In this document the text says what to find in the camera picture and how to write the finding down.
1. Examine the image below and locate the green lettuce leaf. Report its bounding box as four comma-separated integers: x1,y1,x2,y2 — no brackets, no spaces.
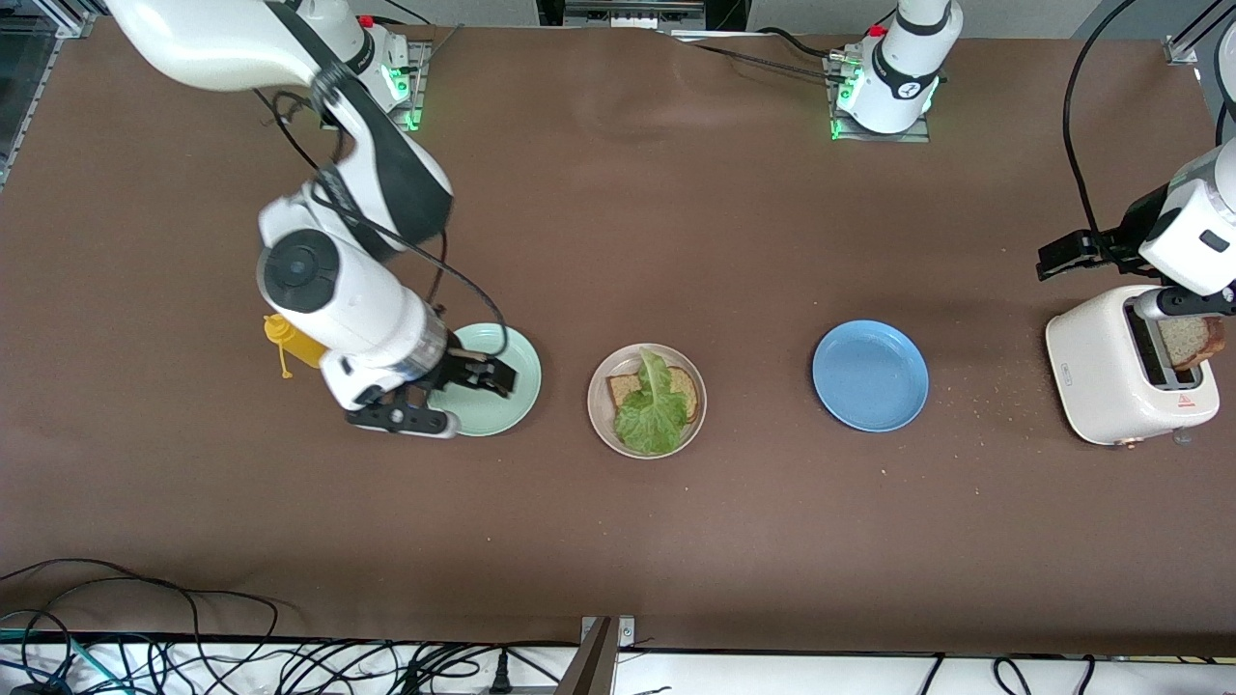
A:
614,349,690,457

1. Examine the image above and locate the grey power strip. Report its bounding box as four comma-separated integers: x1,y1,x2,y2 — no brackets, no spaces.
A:
563,0,708,32

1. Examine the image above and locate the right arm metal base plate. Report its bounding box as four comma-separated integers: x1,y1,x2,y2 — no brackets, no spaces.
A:
381,39,432,132

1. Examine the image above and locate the white two-slot toaster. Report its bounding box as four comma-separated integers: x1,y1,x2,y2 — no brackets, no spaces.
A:
1046,285,1221,448

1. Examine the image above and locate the brown bread slice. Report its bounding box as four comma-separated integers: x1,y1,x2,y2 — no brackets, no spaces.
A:
606,365,701,427
1157,316,1226,373

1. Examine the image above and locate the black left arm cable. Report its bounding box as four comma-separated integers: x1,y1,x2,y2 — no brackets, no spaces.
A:
1062,0,1140,238

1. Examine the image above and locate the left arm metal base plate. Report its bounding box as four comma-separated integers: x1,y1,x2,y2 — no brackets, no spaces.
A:
824,50,934,144

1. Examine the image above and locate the blue plate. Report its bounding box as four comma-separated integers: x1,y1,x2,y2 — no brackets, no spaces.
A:
812,320,930,432

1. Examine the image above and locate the mint green plate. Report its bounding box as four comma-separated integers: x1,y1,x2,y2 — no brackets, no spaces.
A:
423,322,543,437

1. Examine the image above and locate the black base supply cable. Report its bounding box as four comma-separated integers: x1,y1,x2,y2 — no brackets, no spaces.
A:
676,27,856,86

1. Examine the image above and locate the yellow squeeze bottle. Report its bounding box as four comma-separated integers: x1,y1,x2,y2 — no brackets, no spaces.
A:
264,314,331,379

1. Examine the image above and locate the beige plate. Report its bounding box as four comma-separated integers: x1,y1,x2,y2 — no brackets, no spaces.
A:
587,343,708,460

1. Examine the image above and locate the aluminium table bracket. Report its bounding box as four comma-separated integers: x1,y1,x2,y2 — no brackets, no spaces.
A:
555,615,637,695

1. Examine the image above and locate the aluminium frame rail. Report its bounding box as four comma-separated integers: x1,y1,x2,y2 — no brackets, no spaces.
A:
0,0,99,190
1163,0,1236,67

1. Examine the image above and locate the black floor cable loop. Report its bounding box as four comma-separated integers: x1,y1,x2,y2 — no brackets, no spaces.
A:
0,558,283,646

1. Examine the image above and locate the teal cable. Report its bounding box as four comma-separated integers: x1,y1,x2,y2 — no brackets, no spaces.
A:
0,627,109,695

